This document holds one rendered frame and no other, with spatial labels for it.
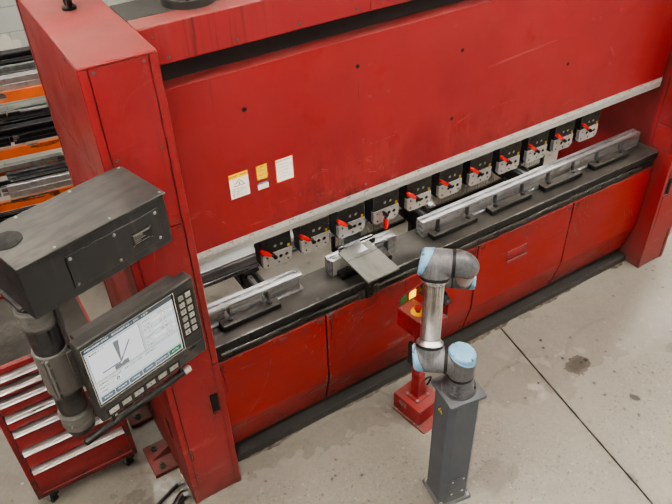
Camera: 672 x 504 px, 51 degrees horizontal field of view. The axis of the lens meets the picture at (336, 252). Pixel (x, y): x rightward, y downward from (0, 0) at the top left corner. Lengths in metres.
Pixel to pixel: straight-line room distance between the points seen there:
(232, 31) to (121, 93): 0.51
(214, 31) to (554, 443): 2.70
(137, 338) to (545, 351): 2.72
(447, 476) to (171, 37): 2.27
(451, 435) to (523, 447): 0.80
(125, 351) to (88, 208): 0.50
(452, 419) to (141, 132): 1.76
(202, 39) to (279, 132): 0.53
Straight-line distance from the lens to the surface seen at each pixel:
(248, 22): 2.62
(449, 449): 3.32
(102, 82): 2.28
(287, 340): 3.39
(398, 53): 3.06
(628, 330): 4.72
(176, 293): 2.43
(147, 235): 2.27
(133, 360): 2.47
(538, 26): 3.60
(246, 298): 3.26
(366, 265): 3.34
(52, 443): 3.60
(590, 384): 4.33
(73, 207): 2.26
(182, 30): 2.53
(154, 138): 2.41
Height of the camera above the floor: 3.14
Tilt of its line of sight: 39 degrees down
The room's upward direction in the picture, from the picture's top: 2 degrees counter-clockwise
